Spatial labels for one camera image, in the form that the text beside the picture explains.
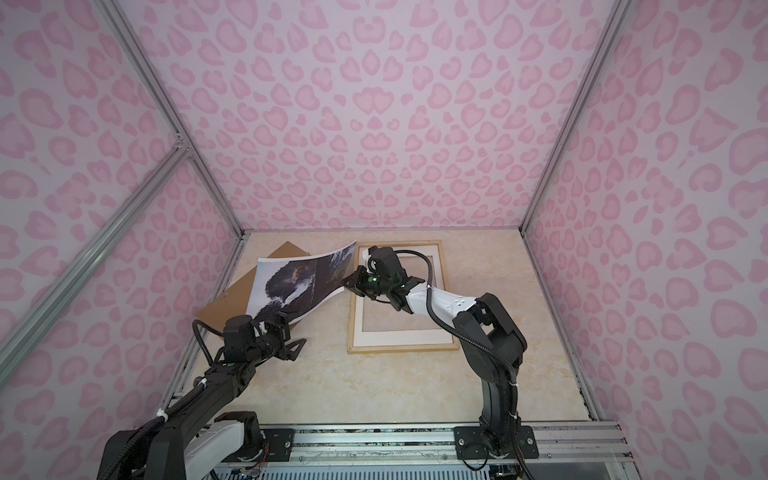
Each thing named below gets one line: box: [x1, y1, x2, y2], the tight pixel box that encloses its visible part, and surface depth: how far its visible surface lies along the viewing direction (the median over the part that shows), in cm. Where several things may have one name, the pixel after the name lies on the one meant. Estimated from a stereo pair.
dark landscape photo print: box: [246, 240, 357, 325], surface depth 106 cm
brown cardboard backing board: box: [198, 241, 311, 333], surface depth 104 cm
